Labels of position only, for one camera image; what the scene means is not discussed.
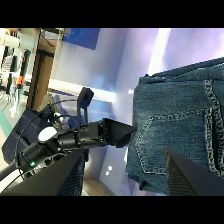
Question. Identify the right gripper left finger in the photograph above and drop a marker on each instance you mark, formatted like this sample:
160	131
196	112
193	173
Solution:
43	180

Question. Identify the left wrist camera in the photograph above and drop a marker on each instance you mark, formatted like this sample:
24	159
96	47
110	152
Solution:
85	96

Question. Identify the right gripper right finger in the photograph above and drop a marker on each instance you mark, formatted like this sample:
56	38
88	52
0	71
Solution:
196	180

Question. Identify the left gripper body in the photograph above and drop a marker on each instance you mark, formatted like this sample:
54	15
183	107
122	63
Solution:
93	133

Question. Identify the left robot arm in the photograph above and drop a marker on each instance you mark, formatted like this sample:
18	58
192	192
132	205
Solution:
43	146

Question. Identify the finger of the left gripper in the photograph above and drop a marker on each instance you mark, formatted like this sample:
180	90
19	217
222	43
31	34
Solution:
120	140
120	126

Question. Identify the blue jeans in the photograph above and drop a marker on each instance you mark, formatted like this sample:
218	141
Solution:
173	110

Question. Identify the dark blue garment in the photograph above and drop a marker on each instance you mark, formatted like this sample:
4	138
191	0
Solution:
13	143

